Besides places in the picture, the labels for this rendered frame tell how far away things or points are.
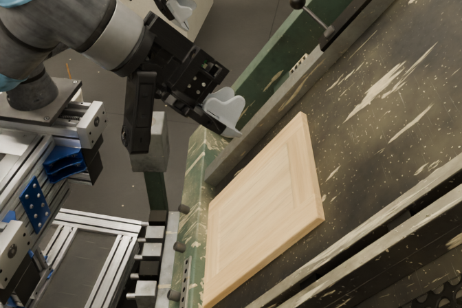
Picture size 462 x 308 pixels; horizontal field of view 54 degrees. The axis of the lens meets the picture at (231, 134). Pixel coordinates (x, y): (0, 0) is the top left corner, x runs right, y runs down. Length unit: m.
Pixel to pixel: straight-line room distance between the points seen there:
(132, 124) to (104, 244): 1.58
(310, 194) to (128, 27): 0.52
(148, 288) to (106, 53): 0.89
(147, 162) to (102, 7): 1.10
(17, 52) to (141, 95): 0.14
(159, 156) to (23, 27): 1.07
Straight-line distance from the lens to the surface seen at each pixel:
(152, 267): 1.35
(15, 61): 0.57
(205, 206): 1.30
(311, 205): 0.88
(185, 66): 0.56
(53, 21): 0.51
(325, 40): 1.08
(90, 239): 2.16
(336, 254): 0.70
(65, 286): 2.06
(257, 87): 1.42
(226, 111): 0.61
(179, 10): 1.11
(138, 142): 0.58
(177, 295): 1.17
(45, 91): 1.49
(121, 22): 0.52
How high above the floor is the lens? 1.89
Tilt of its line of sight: 41 degrees down
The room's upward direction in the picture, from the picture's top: straight up
